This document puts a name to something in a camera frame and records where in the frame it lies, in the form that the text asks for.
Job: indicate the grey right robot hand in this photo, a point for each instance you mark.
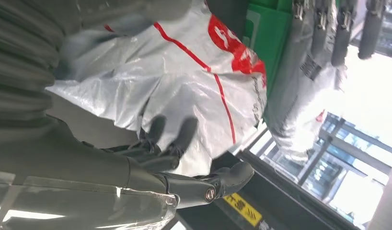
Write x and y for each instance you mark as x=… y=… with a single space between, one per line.
x=72 y=171

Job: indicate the large white courier package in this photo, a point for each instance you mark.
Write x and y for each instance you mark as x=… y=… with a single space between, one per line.
x=294 y=104

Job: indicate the green plastic crate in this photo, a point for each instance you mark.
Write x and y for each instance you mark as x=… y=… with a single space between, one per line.
x=272 y=41

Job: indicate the black yellow label sticker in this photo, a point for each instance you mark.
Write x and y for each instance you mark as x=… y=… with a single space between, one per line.
x=242 y=208

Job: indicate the window with metal frame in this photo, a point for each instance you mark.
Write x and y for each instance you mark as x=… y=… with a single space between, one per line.
x=342 y=143

